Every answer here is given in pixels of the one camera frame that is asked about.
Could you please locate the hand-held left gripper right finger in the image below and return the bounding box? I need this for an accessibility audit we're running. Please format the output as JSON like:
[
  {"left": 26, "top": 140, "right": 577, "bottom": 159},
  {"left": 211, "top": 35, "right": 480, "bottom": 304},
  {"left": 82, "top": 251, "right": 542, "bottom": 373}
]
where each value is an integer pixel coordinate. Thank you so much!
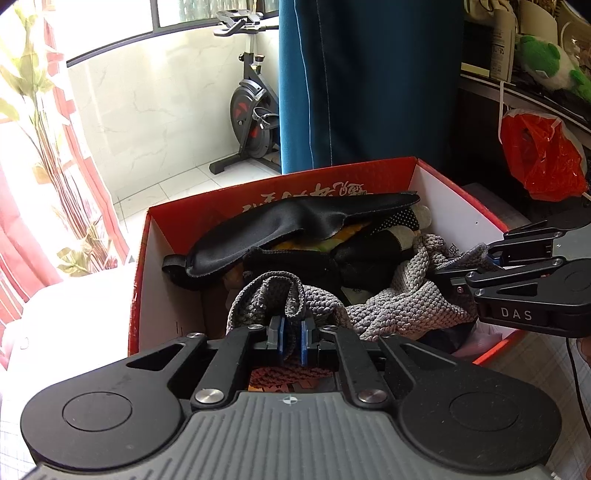
[{"left": 300, "top": 320, "right": 456, "bottom": 410}]

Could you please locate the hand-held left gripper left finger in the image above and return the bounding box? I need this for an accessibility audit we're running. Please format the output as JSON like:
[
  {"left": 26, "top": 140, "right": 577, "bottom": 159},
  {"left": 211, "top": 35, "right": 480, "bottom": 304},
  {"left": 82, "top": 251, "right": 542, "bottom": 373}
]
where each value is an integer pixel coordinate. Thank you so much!
[{"left": 126, "top": 316, "right": 289, "bottom": 410}]

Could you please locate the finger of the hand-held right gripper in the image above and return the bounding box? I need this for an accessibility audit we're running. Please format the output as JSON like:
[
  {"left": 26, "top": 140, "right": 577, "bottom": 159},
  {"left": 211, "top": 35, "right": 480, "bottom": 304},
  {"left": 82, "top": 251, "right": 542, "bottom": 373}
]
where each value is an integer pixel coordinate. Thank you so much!
[
  {"left": 487, "top": 220, "right": 561, "bottom": 266},
  {"left": 434, "top": 258, "right": 570, "bottom": 297}
]

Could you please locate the grey knitted cloth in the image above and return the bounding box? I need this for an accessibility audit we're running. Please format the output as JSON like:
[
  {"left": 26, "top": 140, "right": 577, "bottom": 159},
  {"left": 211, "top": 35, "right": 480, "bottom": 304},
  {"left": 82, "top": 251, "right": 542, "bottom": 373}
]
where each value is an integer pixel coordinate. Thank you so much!
[{"left": 226, "top": 233, "right": 490, "bottom": 393}]

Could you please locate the black eye mask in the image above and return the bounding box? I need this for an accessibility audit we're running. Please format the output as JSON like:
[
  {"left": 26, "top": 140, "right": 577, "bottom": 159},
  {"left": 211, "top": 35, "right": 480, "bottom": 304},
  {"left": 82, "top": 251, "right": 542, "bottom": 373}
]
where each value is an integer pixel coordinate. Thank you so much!
[{"left": 161, "top": 191, "right": 421, "bottom": 291}]

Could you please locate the black polka dot cloth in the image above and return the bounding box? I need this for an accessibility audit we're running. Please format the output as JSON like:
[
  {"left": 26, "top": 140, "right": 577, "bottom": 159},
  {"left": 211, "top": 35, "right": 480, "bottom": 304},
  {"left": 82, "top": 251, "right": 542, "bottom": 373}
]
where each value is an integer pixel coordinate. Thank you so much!
[{"left": 346, "top": 205, "right": 432, "bottom": 241}]

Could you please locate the red cardboard box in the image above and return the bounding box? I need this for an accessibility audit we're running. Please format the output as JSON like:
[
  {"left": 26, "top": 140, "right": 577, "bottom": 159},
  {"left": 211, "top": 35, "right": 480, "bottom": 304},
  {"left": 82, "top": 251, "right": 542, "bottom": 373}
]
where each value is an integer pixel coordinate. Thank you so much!
[{"left": 128, "top": 157, "right": 532, "bottom": 365}]

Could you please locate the red plastic bag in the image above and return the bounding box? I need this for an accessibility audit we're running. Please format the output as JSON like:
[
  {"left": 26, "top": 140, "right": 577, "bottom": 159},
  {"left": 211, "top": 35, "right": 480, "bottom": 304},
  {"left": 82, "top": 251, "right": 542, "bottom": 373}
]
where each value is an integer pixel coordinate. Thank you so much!
[{"left": 500, "top": 108, "right": 589, "bottom": 201}]

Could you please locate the dark desk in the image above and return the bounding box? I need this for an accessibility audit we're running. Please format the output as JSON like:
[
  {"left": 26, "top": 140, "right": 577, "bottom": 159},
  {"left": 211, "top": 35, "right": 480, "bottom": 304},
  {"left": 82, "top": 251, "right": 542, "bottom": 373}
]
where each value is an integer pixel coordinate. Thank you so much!
[{"left": 457, "top": 69, "right": 591, "bottom": 153}]

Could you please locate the green plush toy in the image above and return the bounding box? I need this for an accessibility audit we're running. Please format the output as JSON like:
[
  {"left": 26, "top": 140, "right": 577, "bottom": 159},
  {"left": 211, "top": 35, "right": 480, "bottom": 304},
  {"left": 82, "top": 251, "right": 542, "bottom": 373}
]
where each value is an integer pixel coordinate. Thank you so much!
[{"left": 515, "top": 34, "right": 591, "bottom": 100}]

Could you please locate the white bottle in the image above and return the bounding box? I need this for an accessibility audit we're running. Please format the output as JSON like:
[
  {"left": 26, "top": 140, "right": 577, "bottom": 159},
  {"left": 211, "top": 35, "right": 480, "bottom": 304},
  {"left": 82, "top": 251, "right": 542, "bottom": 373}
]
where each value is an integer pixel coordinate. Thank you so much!
[{"left": 489, "top": 9, "right": 518, "bottom": 84}]

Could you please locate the black exercise bike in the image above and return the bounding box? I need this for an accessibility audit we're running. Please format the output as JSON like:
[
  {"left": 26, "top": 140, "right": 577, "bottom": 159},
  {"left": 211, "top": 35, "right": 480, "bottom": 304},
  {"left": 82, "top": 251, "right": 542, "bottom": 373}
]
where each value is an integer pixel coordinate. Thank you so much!
[{"left": 209, "top": 9, "right": 282, "bottom": 175}]

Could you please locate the blue curtain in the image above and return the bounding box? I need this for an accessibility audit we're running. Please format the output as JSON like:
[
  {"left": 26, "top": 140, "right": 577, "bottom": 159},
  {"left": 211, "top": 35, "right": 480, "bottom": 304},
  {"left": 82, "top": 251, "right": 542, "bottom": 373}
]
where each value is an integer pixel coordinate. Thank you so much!
[{"left": 277, "top": 0, "right": 465, "bottom": 176}]

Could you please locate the cream canvas bag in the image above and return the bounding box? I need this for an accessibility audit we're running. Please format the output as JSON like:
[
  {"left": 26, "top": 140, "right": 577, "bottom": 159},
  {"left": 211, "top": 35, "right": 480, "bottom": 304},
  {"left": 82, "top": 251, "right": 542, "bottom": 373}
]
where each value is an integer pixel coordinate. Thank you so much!
[{"left": 464, "top": 0, "right": 513, "bottom": 19}]

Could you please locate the window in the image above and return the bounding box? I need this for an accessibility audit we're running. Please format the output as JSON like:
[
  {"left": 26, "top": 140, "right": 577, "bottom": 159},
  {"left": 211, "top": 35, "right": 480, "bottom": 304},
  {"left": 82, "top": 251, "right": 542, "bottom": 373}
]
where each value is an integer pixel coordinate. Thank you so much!
[{"left": 152, "top": 0, "right": 280, "bottom": 33}]

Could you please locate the black cable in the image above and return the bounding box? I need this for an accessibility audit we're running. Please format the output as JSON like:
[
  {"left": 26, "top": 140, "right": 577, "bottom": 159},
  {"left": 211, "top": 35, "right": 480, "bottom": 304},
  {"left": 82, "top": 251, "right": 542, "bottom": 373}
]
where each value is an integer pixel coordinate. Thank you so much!
[{"left": 566, "top": 336, "right": 591, "bottom": 439}]

